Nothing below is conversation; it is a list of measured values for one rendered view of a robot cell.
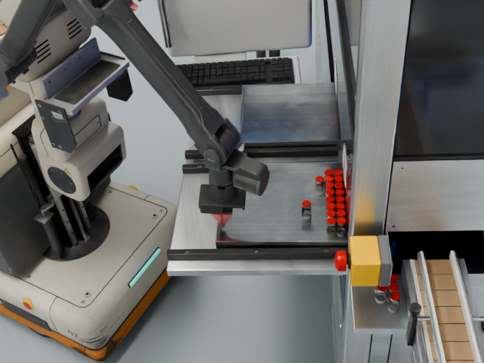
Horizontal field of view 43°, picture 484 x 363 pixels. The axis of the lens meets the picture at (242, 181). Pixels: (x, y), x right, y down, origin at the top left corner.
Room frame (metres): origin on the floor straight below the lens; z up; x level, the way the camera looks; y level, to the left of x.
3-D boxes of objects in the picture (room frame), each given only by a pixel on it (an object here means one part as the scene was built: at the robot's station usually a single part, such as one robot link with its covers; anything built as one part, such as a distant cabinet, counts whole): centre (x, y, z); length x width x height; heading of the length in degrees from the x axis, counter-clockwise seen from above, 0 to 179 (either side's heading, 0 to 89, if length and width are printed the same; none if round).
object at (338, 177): (1.00, -0.22, 0.90); 0.18 x 0.02 x 0.05; 172
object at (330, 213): (1.00, -0.20, 0.90); 0.18 x 0.02 x 0.05; 172
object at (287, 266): (1.19, -0.09, 0.87); 0.70 x 0.48 x 0.02; 173
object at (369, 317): (0.73, -0.27, 0.87); 0.14 x 0.13 x 0.02; 83
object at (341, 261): (0.75, -0.18, 0.99); 0.04 x 0.04 x 0.04; 83
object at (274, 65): (1.71, -0.01, 0.82); 0.40 x 0.14 x 0.02; 86
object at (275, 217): (1.01, -0.11, 0.90); 0.34 x 0.26 x 0.04; 82
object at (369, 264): (0.75, -0.23, 1.00); 0.08 x 0.07 x 0.07; 83
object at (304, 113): (1.35, -0.18, 0.90); 0.34 x 0.26 x 0.04; 83
